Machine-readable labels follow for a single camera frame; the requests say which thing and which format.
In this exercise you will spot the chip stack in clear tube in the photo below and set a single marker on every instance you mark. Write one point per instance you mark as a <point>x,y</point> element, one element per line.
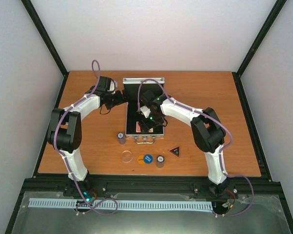
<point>121,138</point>

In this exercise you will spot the black triangular dealer button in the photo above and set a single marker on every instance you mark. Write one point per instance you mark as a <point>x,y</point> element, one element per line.
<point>175,151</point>

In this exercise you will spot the black aluminium frame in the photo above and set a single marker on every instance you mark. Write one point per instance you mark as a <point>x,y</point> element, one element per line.
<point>154,185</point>

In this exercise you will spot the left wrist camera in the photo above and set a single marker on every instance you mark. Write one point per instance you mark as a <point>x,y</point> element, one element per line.
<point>113,86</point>

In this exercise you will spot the blue small blind button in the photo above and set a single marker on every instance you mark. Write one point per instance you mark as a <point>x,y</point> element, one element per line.
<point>147,159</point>

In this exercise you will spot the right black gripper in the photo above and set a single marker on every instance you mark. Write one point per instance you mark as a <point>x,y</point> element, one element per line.
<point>144,126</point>

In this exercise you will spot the brown black chip stack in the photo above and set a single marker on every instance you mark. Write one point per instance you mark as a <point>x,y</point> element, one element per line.
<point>160,160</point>

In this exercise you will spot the clear round tube lid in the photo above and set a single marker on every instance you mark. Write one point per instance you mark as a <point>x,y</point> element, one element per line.
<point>126,156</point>

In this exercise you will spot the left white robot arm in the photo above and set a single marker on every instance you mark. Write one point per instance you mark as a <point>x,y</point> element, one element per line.
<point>65,126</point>

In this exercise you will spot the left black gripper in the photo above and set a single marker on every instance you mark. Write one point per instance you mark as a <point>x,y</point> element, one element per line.
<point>119,99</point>

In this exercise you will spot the red playing card deck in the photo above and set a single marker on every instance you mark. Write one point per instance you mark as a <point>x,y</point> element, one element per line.
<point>139,130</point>

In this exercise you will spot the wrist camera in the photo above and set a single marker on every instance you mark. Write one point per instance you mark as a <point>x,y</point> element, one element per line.
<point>145,111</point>
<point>113,86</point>

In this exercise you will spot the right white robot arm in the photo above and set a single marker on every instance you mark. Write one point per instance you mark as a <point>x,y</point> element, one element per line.
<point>208,132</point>

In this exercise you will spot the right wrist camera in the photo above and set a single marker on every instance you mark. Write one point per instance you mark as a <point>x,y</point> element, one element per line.
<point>145,111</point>

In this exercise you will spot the light blue cable duct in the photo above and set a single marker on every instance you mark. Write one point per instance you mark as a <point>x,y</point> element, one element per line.
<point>122,205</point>

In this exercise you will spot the orange round button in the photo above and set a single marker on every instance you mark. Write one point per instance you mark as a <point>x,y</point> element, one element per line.
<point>140,160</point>

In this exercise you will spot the aluminium poker case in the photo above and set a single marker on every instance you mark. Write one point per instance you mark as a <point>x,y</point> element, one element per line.
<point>134,88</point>

